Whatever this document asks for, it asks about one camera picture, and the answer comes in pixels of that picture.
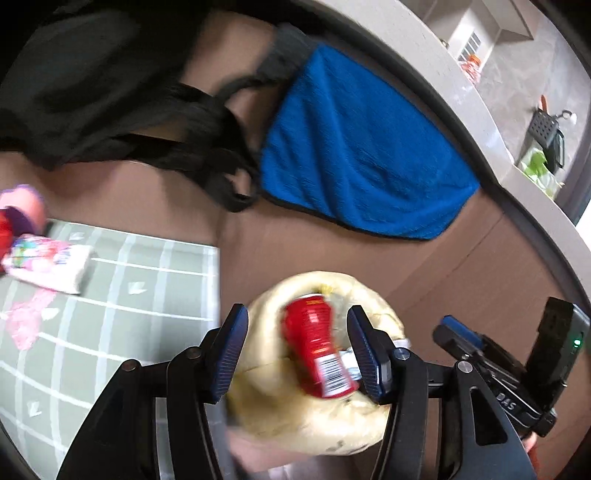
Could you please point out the red drink can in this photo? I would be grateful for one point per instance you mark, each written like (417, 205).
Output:
(314, 332)

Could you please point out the white colourful tissue packet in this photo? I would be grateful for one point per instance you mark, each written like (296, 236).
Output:
(51, 267)

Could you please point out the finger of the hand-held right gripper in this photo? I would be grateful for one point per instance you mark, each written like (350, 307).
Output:
(457, 328)

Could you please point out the orange white bottle pack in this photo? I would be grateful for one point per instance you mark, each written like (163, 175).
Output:
(470, 67)

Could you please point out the purple pink eggplant toy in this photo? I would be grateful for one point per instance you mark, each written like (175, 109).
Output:
(25, 203)

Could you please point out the black cloth bag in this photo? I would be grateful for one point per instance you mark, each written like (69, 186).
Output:
(92, 83)

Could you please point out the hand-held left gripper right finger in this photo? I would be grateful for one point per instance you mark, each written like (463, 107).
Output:
(364, 353)

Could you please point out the white vented door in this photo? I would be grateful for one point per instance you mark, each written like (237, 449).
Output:
(471, 34)

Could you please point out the blue microfiber cloth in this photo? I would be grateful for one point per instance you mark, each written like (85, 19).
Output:
(360, 152)

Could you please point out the red object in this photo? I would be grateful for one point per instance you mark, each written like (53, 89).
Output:
(4, 233)

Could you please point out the pink crumpled wrapper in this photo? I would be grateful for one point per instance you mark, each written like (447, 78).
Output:
(27, 318)

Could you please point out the person's right hand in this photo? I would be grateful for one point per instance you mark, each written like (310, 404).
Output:
(530, 446)

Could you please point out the grey-green checked mat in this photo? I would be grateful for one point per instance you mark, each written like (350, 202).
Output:
(129, 314)

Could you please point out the black perforated utensil rack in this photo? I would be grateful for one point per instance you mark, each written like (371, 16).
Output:
(547, 134)

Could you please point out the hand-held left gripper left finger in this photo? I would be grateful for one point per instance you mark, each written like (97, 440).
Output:
(231, 353)

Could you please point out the green leafy vegetables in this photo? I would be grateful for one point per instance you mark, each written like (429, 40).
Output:
(538, 168)

